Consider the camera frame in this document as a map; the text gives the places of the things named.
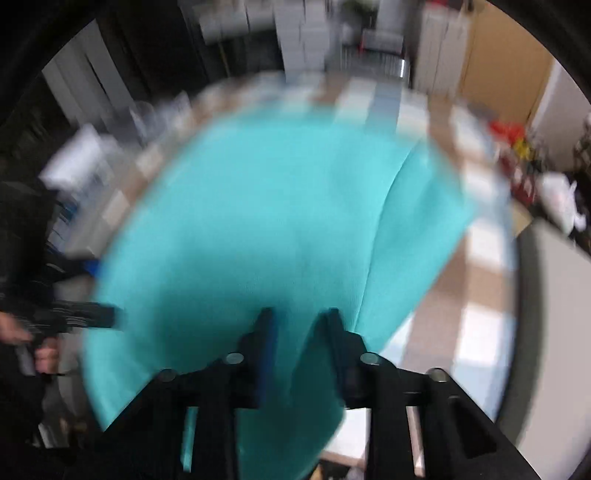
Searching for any white mattress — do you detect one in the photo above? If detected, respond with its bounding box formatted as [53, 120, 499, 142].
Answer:
[501, 217, 591, 425]

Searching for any red plastic bag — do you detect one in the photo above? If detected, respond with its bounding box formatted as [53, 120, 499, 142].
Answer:
[489, 120, 525, 145]

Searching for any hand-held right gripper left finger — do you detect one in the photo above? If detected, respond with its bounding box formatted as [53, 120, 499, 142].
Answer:
[95, 307, 280, 480]

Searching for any teal sweatshirt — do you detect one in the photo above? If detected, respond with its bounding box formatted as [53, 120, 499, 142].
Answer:
[83, 113, 478, 480]

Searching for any checkered blanket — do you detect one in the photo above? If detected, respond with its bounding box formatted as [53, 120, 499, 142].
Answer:
[92, 74, 518, 476]

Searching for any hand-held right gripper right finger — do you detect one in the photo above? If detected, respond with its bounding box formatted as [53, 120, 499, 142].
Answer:
[318, 307, 543, 480]

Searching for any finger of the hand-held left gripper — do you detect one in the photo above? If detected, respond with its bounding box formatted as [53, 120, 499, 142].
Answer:
[53, 300, 117, 330]

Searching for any wooden door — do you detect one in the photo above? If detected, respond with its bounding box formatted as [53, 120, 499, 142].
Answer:
[462, 14, 555, 134]

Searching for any white drawer cabinet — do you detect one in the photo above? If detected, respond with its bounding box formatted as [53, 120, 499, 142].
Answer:
[198, 0, 338, 79]

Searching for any white plastic bag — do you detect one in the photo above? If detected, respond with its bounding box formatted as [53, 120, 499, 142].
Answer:
[39, 124, 121, 195]

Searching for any silver suitcase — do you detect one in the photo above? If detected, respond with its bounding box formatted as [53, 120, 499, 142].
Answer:
[342, 46, 413, 88]

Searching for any white wardrobe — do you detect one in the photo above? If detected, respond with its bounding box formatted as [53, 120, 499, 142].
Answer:
[413, 4, 472, 97]

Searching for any person's left hand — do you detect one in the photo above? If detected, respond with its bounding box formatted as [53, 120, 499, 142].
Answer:
[0, 311, 60, 376]

